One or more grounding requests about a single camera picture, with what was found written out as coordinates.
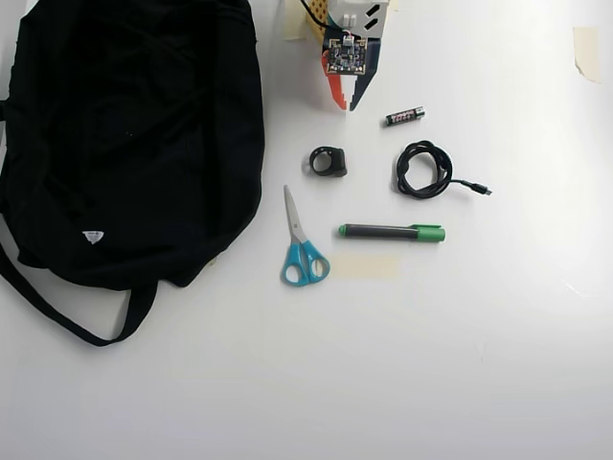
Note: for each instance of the grey-blue gripper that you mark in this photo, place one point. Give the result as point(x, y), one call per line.
point(362, 91)

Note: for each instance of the green and black marker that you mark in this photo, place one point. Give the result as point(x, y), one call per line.
point(383, 233)

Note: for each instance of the multicolour robot arm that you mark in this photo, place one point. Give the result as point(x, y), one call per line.
point(354, 12)

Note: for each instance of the black fabric bag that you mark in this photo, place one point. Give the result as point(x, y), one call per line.
point(134, 144)

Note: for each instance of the black AAA battery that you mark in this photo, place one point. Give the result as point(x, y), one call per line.
point(404, 117)

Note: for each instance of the long beige masking tape strip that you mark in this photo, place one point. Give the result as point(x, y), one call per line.
point(366, 267)

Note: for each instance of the torn beige masking tape piece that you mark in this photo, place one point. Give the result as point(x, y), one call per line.
point(588, 50)

